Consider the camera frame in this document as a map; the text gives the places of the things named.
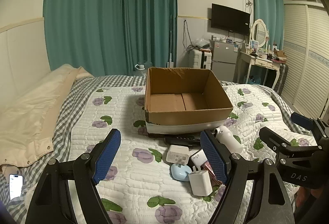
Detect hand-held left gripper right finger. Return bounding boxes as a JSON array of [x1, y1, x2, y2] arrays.
[[200, 129, 295, 224]]

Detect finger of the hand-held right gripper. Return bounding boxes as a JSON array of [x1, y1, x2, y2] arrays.
[[291, 112, 329, 135], [259, 126, 292, 161]]

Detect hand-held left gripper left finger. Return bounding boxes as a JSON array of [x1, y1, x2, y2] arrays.
[[25, 128, 122, 224]]

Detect black and white power adapter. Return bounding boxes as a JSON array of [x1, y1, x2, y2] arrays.
[[190, 150, 208, 168]]

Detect white plastic bottle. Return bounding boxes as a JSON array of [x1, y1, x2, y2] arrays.
[[214, 126, 243, 155]]

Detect pink packet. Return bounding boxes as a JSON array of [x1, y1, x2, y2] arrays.
[[203, 161, 223, 187]]

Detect white cube charger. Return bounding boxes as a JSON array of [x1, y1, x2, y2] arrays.
[[188, 167, 213, 196]]

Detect black remote control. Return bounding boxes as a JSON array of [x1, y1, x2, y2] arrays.
[[164, 134, 203, 147]]

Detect light blue earbud case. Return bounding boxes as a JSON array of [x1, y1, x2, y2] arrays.
[[170, 163, 193, 182]]

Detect dark grey luggage case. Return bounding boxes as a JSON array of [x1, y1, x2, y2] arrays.
[[276, 63, 289, 95]]

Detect white slatted wardrobe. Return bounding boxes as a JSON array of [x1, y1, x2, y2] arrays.
[[281, 0, 329, 119]]

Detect grey checked bedsheet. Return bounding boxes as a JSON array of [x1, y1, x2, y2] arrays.
[[0, 75, 292, 224]]

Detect white dressing table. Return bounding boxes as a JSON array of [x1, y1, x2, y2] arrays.
[[233, 51, 280, 91]]

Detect cream duvet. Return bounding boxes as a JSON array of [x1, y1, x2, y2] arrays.
[[0, 64, 94, 168]]

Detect clear water jug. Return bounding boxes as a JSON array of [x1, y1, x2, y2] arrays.
[[135, 60, 155, 76]]

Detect silver small fridge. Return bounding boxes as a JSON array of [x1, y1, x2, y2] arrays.
[[211, 40, 241, 83]]

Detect white hard suitcase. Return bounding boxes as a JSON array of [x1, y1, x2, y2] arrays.
[[189, 49, 213, 70]]

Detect smartphone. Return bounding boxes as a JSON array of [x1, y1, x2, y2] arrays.
[[9, 174, 23, 201]]

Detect white oval mirror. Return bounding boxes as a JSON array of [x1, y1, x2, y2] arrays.
[[250, 18, 268, 48]]

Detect white flat mop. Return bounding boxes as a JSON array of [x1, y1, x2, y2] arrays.
[[167, 15, 175, 68]]

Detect clear plastic bag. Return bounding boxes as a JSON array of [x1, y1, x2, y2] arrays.
[[194, 38, 212, 49]]

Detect teal window curtain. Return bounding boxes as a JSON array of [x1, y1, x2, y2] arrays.
[[250, 0, 284, 50], [44, 0, 124, 77], [120, 0, 178, 75]]

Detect white padded headboard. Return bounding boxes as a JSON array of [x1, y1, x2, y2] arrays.
[[0, 17, 52, 93]]

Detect black wall television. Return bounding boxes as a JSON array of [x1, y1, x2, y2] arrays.
[[211, 3, 251, 36]]

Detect dark wall cables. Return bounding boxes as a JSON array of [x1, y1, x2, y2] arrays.
[[182, 20, 196, 50]]

